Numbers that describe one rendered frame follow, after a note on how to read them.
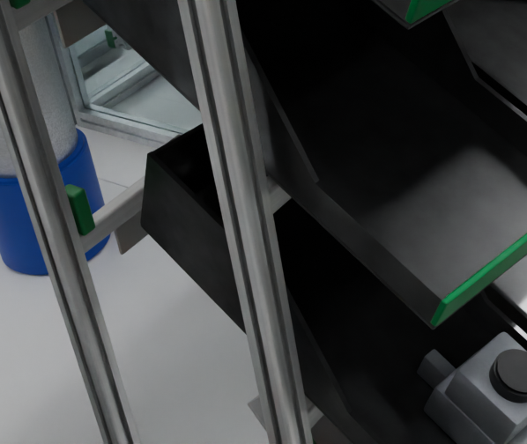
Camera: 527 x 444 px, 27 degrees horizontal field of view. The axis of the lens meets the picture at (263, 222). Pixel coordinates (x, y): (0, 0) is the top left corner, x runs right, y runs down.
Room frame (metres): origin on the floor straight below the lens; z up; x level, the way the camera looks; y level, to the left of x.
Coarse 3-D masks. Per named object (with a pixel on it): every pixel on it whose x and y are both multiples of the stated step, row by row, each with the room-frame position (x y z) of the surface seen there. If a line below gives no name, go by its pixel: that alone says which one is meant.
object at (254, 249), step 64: (0, 0) 0.59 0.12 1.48; (192, 0) 0.48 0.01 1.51; (0, 64) 0.58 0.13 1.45; (192, 64) 0.48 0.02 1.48; (256, 128) 0.48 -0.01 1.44; (64, 192) 0.60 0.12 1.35; (256, 192) 0.48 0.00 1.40; (64, 256) 0.59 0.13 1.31; (256, 256) 0.47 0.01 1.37; (64, 320) 0.59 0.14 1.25; (256, 320) 0.48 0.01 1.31; (256, 384) 0.48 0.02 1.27
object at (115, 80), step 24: (72, 48) 1.62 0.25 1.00; (96, 48) 1.58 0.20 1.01; (120, 48) 1.54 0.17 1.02; (96, 72) 1.59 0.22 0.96; (120, 72) 1.55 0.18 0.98; (144, 72) 1.52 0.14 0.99; (96, 96) 1.60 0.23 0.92; (120, 96) 1.56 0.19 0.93; (144, 96) 1.53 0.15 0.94; (168, 96) 1.49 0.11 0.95; (144, 120) 1.53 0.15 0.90; (168, 120) 1.50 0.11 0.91; (192, 120) 1.46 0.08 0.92
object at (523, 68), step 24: (480, 0) 0.65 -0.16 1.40; (504, 0) 0.65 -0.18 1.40; (456, 24) 0.63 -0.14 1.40; (480, 24) 0.63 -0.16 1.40; (504, 24) 0.63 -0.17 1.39; (480, 48) 0.61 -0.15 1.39; (504, 48) 0.61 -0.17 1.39; (480, 72) 0.56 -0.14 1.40; (504, 72) 0.59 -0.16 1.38; (504, 96) 0.55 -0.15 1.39
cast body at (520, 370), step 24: (504, 336) 0.48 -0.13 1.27; (432, 360) 0.50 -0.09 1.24; (480, 360) 0.47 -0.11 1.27; (504, 360) 0.46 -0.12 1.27; (432, 384) 0.50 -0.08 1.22; (456, 384) 0.46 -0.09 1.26; (480, 384) 0.45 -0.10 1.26; (504, 384) 0.44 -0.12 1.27; (432, 408) 0.48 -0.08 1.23; (456, 408) 0.46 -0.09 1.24; (480, 408) 0.45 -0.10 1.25; (504, 408) 0.44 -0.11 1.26; (456, 432) 0.46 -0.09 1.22; (480, 432) 0.45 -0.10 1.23; (504, 432) 0.43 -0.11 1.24
